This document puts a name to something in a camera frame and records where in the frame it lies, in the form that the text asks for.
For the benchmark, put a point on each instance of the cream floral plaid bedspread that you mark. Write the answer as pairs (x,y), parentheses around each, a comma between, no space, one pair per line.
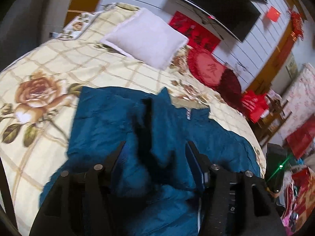
(40,92)

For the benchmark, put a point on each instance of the red banner with characters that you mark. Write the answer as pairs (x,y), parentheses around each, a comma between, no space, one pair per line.
(198,36)

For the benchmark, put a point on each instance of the red heart-shaped cushion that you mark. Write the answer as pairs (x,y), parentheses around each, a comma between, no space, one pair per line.
(204,67)

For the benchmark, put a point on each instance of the grey refrigerator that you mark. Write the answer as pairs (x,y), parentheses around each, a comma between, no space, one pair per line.
(29,23)

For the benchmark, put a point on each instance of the dark red velvet cushion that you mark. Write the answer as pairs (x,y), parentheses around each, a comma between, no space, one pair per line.
(230,90)

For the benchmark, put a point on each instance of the white square pillow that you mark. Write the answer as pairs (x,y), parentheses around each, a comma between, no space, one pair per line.
(147,38)

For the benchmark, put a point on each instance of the wooden shelf rack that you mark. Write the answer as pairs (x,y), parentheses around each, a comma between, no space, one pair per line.
(267,127)

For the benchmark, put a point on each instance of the black wall television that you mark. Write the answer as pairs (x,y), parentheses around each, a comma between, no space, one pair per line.
(237,17)

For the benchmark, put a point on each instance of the small red paper square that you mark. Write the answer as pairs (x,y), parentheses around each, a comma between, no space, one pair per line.
(273,14)

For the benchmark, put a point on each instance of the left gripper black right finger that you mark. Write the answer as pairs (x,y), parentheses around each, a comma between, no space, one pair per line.
(231,203)

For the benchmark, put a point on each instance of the red chinese knot ornament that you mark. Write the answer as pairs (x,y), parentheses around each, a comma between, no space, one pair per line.
(297,24)

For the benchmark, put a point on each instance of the teal quilted down jacket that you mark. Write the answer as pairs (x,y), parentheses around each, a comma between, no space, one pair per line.
(156,191)

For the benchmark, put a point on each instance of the red shopping bag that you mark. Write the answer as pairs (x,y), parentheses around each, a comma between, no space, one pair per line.
(253,105)

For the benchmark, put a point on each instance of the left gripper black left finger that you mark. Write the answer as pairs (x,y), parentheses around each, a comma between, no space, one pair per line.
(82,203)

